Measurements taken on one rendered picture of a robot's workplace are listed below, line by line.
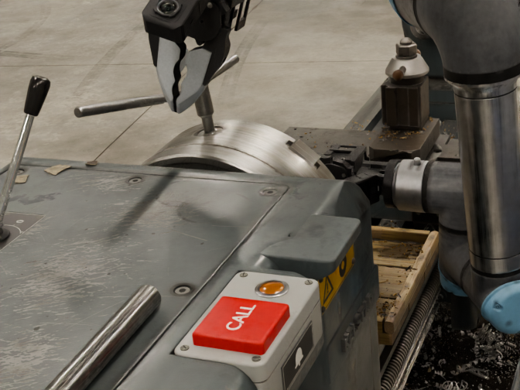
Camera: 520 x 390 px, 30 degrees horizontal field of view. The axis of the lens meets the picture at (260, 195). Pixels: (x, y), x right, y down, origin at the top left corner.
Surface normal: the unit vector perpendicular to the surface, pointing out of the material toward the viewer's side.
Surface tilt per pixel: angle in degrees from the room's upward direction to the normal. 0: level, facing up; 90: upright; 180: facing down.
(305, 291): 0
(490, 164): 92
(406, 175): 41
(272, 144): 24
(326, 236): 0
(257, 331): 0
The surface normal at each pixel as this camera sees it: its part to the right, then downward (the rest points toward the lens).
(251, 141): 0.19, -0.84
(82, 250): -0.09, -0.91
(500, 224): -0.02, 0.43
